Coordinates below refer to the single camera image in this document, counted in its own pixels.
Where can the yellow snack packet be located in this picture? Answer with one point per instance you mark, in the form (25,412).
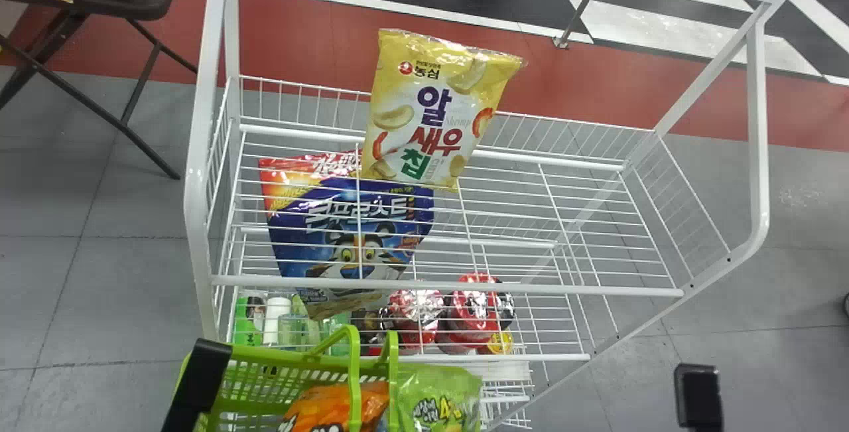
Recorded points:
(431,107)

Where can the blue cereal bag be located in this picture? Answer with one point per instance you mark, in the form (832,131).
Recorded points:
(345,219)

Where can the green basket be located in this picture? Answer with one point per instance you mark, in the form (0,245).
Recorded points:
(265,385)

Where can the green snack packet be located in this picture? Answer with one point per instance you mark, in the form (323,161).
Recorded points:
(438,399)

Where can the clear green bottle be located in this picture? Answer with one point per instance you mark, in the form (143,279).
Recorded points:
(295,332)

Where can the white bottle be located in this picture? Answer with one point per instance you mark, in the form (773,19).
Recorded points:
(275,319)

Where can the orange snack packet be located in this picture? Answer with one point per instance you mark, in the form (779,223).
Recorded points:
(325,409)

